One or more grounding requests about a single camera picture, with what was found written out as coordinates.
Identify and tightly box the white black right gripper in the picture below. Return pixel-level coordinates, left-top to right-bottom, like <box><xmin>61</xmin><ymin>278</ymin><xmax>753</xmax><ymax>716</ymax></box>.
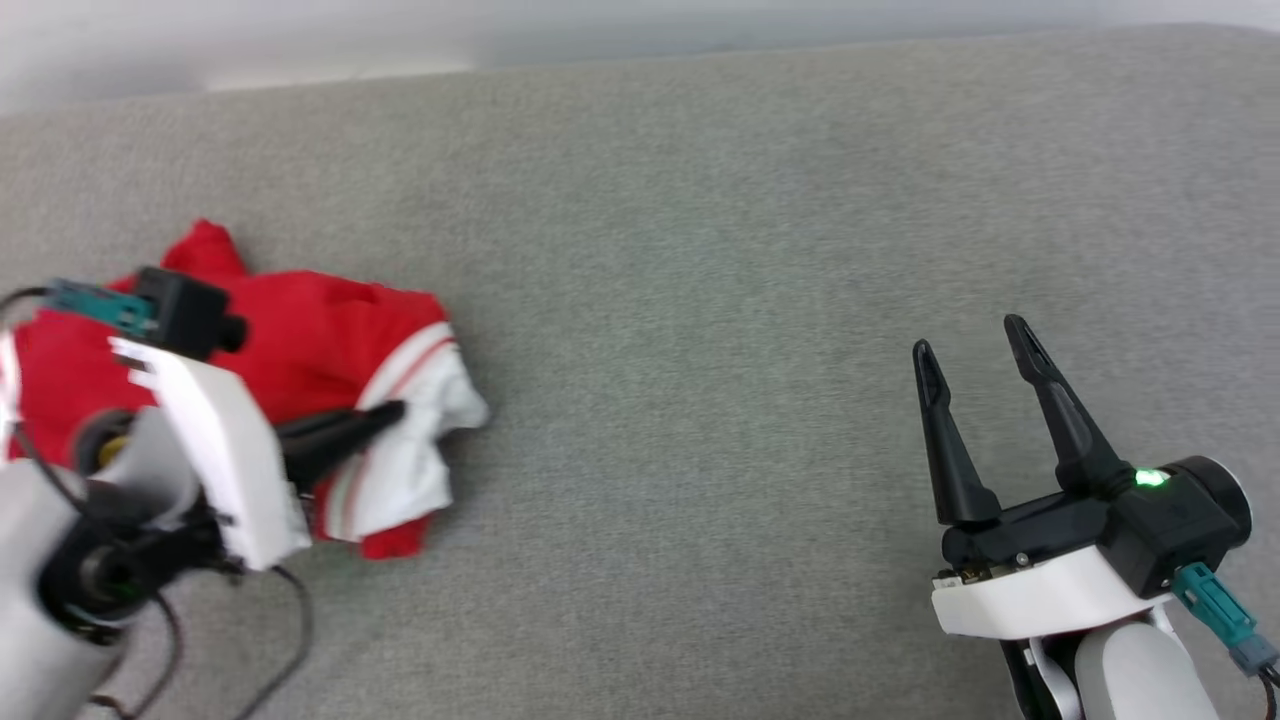
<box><xmin>911</xmin><ymin>314</ymin><xmax>1177</xmax><ymax>641</ymax></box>

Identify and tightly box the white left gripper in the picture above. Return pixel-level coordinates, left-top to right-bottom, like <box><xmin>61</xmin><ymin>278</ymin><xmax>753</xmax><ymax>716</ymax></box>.
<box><xmin>108</xmin><ymin>338</ymin><xmax>407</xmax><ymax>572</ymax></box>

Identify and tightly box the red and white basketball jersey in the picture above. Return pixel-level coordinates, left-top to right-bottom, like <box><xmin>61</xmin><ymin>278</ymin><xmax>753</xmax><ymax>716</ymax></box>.
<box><xmin>5</xmin><ymin>219</ymin><xmax>491</xmax><ymax>561</ymax></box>

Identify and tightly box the grey fabric sofa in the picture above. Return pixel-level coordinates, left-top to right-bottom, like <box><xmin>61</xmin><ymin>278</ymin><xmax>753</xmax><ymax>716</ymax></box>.
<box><xmin>0</xmin><ymin>22</ymin><xmax>1280</xmax><ymax>720</ymax></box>

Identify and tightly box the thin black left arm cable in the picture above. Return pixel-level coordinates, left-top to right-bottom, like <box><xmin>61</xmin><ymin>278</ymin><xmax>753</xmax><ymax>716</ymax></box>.
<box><xmin>92</xmin><ymin>564</ymin><xmax>315</xmax><ymax>720</ymax></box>

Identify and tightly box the teal right camera connector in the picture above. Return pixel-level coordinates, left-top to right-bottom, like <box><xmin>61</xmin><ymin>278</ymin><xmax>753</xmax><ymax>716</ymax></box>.
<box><xmin>1170</xmin><ymin>562</ymin><xmax>1280</xmax><ymax>677</ymax></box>

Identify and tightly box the teal camera connector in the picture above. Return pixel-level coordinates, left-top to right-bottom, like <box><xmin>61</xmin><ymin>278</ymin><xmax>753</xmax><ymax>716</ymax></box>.
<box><xmin>1170</xmin><ymin>562</ymin><xmax>1280</xmax><ymax>677</ymax></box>
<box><xmin>44</xmin><ymin>279</ymin><xmax>157</xmax><ymax>340</ymax></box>

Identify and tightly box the teal left camera connector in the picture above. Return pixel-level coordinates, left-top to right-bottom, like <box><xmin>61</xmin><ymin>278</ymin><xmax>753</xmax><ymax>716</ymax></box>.
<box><xmin>44</xmin><ymin>279</ymin><xmax>157</xmax><ymax>340</ymax></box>

